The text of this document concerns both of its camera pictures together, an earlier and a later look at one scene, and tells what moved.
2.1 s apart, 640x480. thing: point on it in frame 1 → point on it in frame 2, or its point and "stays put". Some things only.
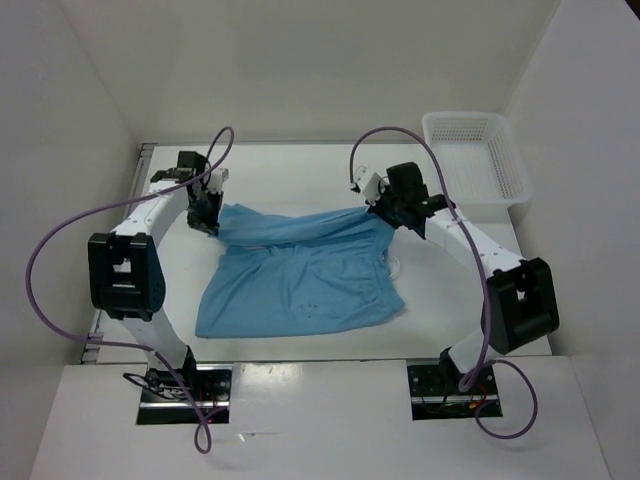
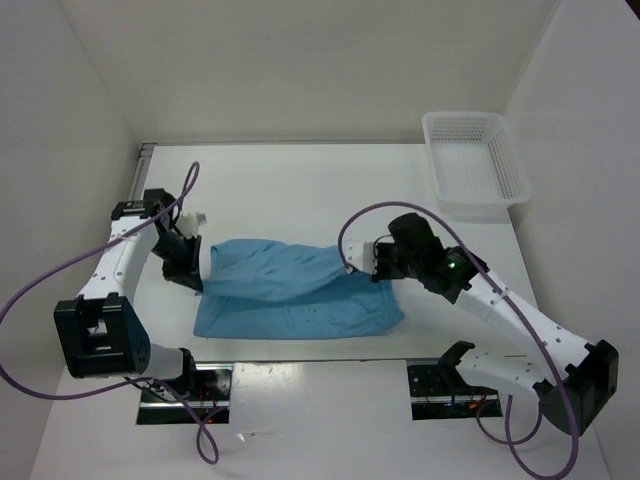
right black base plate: x=435 y=392 stays put
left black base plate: x=163 y=402 stays put
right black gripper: x=377 y=209 → x=380 y=273
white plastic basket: x=479 y=158 stays put
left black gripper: x=208 y=224 → x=187 y=273
